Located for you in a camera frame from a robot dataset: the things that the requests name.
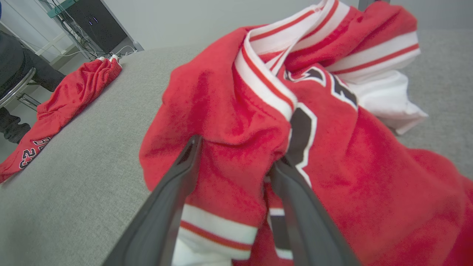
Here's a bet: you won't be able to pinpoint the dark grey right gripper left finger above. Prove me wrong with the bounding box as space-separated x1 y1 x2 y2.
103 135 203 266

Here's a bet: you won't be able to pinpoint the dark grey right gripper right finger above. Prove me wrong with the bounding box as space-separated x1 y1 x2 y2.
271 157 361 266

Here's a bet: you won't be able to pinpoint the red white basketball jersey shirt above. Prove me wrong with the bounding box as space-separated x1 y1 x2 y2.
140 0 473 266

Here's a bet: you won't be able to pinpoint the red basketball shorts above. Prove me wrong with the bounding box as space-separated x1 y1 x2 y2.
0 55 123 184

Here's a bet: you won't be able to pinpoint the chrome stool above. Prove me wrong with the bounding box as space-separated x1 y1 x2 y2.
0 66 42 111

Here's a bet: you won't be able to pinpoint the black computer tower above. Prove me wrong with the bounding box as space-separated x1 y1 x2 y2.
62 0 129 54

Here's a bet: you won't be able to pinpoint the person in black clothes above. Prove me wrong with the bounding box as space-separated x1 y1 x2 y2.
0 31 66 144

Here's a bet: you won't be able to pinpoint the teal box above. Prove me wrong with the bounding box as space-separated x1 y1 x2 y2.
47 0 77 18

